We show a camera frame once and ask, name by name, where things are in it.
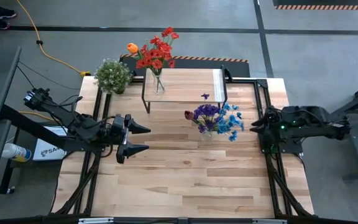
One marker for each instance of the orange artificial tulip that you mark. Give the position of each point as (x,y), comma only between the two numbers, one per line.
(132,48)

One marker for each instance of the white spray bottle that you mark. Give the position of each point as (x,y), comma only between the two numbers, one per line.
(15,152)

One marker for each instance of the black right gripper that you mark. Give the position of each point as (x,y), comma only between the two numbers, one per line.
(273,124)

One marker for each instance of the wooden shelf with black legs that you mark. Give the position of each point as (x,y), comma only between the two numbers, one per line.
(188,84)

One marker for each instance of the clear glass vase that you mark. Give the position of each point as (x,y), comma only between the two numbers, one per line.
(158,85)
(207,137)

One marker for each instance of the blue artificial flower bunch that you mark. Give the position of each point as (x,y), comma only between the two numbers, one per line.
(230,123)

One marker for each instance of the white cardboard box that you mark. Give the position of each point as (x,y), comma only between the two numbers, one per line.
(45,154)

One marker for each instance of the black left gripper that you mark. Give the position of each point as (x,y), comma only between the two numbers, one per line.
(118,130)

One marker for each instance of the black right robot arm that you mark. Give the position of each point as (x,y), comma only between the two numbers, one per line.
(322,127)

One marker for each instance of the dark red artificial tulip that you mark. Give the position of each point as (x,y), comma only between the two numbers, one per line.
(189,115)

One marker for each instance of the black aluminium table frame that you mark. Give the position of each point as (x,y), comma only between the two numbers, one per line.
(272,180)

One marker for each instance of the purple artificial flower bunch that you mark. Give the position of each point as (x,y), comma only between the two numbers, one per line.
(208,113)

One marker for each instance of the black hazard-striped floor mat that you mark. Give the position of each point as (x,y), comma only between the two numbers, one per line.
(322,2)
(204,63)

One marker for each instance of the potted green white-flowered plant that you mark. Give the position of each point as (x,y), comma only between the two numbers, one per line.
(112,76)

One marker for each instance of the red artificial flower bunch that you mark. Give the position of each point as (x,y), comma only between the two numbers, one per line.
(157,54)

